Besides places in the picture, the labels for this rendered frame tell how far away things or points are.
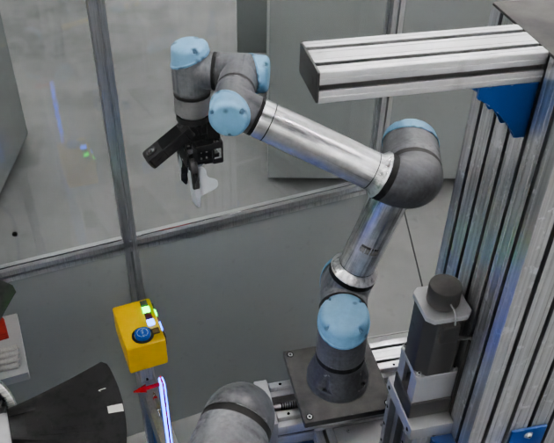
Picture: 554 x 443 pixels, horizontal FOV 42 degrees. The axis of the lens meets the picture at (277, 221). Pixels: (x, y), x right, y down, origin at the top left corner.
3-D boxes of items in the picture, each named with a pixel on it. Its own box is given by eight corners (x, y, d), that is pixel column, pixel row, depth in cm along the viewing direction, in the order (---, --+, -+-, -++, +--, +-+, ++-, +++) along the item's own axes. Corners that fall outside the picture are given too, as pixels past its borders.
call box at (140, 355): (116, 334, 197) (112, 307, 190) (152, 323, 200) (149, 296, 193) (131, 378, 185) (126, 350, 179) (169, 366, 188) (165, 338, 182)
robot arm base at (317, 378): (357, 350, 185) (360, 323, 179) (376, 397, 173) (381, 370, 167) (300, 359, 182) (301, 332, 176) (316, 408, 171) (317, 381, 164)
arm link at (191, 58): (208, 53, 137) (164, 50, 137) (211, 104, 144) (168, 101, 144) (215, 35, 143) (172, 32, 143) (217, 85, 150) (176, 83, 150)
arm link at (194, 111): (179, 105, 143) (167, 87, 149) (180, 126, 146) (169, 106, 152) (215, 98, 145) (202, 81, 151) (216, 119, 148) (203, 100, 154)
